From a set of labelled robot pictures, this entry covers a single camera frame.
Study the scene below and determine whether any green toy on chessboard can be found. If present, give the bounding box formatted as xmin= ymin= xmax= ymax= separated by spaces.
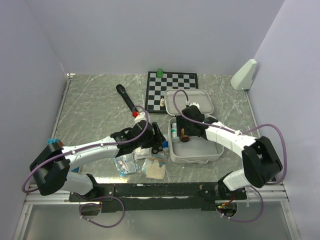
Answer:
xmin=156 ymin=68 xmax=164 ymax=78

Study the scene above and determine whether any black white chessboard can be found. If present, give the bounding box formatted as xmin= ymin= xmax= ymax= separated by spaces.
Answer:
xmin=144 ymin=71 xmax=198 ymax=114

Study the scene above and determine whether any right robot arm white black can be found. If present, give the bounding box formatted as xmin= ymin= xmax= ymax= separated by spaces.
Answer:
xmin=177 ymin=105 xmax=283 ymax=200

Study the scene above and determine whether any blue printed plastic bag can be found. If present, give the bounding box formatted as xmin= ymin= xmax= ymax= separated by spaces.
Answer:
xmin=113 ymin=153 xmax=140 ymax=177

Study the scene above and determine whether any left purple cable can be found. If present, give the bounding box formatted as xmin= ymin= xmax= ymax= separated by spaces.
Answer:
xmin=21 ymin=104 xmax=151 ymax=228

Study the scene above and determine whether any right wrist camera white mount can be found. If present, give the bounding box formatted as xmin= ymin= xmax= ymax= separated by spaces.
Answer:
xmin=185 ymin=101 xmax=200 ymax=110

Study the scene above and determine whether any grey medicine kit case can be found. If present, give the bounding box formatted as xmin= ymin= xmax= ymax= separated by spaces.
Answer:
xmin=164 ymin=89 xmax=224 ymax=165

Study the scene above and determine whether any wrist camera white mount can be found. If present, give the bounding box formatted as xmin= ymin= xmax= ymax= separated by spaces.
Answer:
xmin=132 ymin=111 xmax=150 ymax=124
xmin=185 ymin=101 xmax=200 ymax=110

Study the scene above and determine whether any white bottle green label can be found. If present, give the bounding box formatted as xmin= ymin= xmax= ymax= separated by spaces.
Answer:
xmin=170 ymin=122 xmax=180 ymax=143

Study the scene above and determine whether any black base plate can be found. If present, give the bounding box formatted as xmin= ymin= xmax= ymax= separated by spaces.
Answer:
xmin=69 ymin=182 xmax=247 ymax=213

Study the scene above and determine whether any bag of latex gloves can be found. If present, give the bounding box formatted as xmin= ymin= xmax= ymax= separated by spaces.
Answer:
xmin=141 ymin=153 xmax=167 ymax=180

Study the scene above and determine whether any blue brown toy block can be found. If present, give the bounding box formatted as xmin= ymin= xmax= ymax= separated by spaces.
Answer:
xmin=46 ymin=138 xmax=63 ymax=148

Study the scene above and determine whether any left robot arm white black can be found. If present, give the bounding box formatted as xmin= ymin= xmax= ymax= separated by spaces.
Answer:
xmin=29 ymin=120 xmax=166 ymax=201

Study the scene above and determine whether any white wall mounted device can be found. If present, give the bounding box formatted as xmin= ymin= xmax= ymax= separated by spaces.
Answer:
xmin=230 ymin=59 xmax=257 ymax=91

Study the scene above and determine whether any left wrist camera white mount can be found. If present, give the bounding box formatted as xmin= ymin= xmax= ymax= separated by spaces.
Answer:
xmin=132 ymin=111 xmax=150 ymax=124

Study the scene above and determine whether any white gauze packet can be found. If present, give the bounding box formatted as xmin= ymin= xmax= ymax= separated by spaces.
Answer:
xmin=133 ymin=147 xmax=152 ymax=160

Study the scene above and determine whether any white chess piece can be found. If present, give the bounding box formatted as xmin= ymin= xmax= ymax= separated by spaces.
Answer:
xmin=159 ymin=98 xmax=165 ymax=107

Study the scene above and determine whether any black microphone orange end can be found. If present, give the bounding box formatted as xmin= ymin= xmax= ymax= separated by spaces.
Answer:
xmin=116 ymin=84 xmax=139 ymax=118

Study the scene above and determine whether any brown medicine bottle orange cap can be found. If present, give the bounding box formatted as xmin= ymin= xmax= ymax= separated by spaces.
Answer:
xmin=180 ymin=128 xmax=190 ymax=143

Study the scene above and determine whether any aluminium frame rail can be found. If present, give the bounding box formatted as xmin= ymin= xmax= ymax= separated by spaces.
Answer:
xmin=13 ymin=73 xmax=81 ymax=240

